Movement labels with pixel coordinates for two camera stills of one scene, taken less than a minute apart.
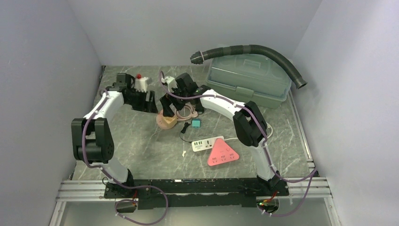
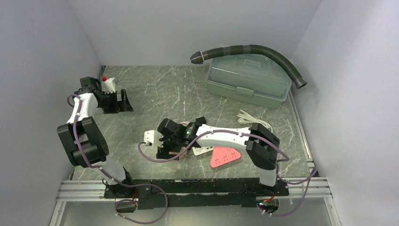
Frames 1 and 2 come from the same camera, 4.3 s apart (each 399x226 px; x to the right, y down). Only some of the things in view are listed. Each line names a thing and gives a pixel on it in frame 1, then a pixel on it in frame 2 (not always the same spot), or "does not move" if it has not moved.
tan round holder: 160,123 → 182,155
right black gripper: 166,102 → 163,152
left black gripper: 149,106 → 115,108
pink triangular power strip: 221,152 does not move
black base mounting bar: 190,192 does not move
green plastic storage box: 260,78 does not move
